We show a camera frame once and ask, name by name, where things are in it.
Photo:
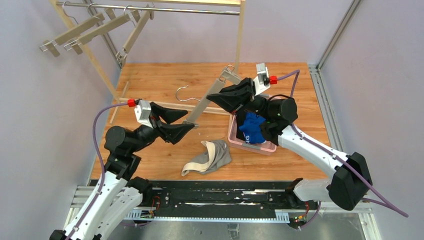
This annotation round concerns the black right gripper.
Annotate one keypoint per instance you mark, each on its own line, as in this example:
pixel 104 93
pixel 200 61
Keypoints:
pixel 251 98

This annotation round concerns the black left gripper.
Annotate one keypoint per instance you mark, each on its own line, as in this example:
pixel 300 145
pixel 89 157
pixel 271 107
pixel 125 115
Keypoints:
pixel 155 122

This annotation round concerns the black underwear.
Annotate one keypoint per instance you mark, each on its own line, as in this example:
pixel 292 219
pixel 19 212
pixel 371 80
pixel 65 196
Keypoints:
pixel 244 126

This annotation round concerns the blue underwear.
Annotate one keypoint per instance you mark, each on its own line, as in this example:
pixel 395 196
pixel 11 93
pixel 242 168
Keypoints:
pixel 257 137

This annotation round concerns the grey underwear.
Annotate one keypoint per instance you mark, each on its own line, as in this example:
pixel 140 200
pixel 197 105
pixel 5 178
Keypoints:
pixel 217 155

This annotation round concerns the wooden hanger with blue underwear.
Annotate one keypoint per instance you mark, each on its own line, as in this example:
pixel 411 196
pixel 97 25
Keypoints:
pixel 139 19

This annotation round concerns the wooden clip hanger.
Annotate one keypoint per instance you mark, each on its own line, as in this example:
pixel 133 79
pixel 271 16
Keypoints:
pixel 104 28
pixel 71 35

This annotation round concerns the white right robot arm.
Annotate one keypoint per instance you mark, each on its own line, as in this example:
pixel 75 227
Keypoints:
pixel 348 177

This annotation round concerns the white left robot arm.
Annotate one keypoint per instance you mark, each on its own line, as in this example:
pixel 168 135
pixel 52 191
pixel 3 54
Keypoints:
pixel 118 192

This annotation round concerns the empty wooden clip hanger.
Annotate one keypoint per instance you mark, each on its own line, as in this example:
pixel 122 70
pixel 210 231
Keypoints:
pixel 71 35

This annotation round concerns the pink plastic laundry basket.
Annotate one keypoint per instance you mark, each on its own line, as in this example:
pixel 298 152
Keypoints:
pixel 267 148

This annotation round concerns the metal hanging rod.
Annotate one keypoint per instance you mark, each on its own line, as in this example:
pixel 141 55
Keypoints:
pixel 155 9

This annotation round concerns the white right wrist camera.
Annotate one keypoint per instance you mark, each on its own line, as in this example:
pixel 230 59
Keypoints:
pixel 262 81

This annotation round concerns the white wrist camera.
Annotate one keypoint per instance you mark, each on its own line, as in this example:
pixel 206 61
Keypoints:
pixel 262 81
pixel 143 112

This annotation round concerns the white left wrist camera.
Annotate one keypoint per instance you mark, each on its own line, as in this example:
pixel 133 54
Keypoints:
pixel 143 112

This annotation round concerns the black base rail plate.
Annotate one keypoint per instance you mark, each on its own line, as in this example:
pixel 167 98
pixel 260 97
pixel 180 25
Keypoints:
pixel 221 199

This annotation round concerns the wooden clothes rack frame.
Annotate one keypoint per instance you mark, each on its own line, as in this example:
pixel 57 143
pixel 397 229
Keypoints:
pixel 184 36

